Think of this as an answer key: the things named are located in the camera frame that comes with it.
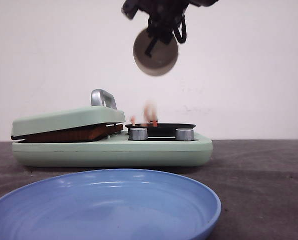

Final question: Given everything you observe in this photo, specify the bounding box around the black frying pan green handle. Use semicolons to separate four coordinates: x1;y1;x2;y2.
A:
125;123;196;137

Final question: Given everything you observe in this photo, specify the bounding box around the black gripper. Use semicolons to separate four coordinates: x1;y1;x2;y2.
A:
145;0;189;57

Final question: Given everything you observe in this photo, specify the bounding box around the mint green sandwich maker lid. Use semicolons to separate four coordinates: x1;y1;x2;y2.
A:
10;89;125;140

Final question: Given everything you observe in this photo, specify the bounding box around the white bread slice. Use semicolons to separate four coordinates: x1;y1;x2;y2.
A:
23;124;108;143
106;124;123;135

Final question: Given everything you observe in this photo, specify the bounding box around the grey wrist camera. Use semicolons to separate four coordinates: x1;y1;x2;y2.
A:
121;0;138;20

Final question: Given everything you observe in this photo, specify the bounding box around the blue plastic plate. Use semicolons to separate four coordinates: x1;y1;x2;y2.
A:
0;169;222;240

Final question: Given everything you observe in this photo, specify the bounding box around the left silver control knob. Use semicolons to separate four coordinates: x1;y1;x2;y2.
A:
129;128;148;141

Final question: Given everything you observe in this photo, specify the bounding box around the mint green breakfast maker base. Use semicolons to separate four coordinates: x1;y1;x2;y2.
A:
12;131;213;167

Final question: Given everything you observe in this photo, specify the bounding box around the orange cooked shrimp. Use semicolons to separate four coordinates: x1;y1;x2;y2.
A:
130;115;136;126
143;101;158;127

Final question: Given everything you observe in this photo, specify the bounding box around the silver control knob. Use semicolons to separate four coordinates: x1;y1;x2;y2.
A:
175;128;194;141
129;128;148;141

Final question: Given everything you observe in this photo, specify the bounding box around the beige ribbed ceramic bowl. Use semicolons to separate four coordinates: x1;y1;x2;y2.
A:
133;29;178;77

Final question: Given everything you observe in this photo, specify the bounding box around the right silver control knob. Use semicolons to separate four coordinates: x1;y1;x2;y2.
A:
175;128;194;141

